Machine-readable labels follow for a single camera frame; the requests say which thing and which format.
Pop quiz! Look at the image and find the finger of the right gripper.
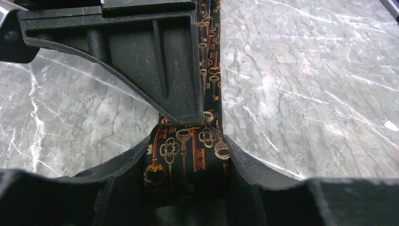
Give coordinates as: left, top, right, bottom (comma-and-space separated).
17, 0, 204, 125

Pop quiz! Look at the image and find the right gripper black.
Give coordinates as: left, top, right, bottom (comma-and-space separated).
0, 0, 196, 64

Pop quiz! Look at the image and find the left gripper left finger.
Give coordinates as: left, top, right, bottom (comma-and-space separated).
0, 138, 151, 226

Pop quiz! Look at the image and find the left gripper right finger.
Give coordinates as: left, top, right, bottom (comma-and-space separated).
225, 137, 399, 226

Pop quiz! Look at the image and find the brown patterned necktie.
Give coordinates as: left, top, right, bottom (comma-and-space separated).
143, 0, 231, 207

